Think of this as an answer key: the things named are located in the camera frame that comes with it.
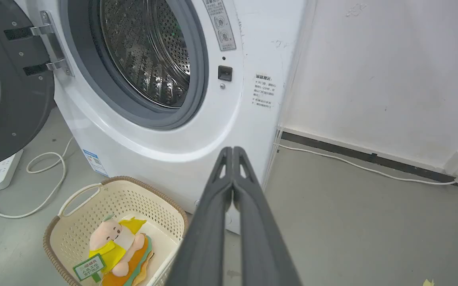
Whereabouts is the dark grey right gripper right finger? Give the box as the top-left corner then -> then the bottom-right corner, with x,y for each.
232,147 -> 302,286

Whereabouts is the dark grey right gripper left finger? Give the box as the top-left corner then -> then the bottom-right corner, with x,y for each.
165,147 -> 234,286

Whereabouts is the white front-load washing machine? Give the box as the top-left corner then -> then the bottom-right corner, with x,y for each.
16,0 -> 317,235

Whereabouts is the dark grey washer door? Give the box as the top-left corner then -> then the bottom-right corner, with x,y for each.
0,0 -> 56,172

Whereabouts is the orange and teal flat plush toy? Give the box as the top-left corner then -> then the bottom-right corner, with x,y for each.
101,234 -> 154,286

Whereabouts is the pink and yellow plush doll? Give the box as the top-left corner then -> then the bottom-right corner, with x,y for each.
89,215 -> 147,277

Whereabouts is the cream plastic laundry basket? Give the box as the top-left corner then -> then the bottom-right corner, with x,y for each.
43,176 -> 190,286

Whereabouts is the green and white paper tag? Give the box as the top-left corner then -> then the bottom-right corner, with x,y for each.
73,253 -> 106,282

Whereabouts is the white cable along wall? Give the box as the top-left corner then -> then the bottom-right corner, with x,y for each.
278,143 -> 457,186

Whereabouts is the white power strip cable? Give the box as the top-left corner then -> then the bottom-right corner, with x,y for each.
0,136 -> 74,219

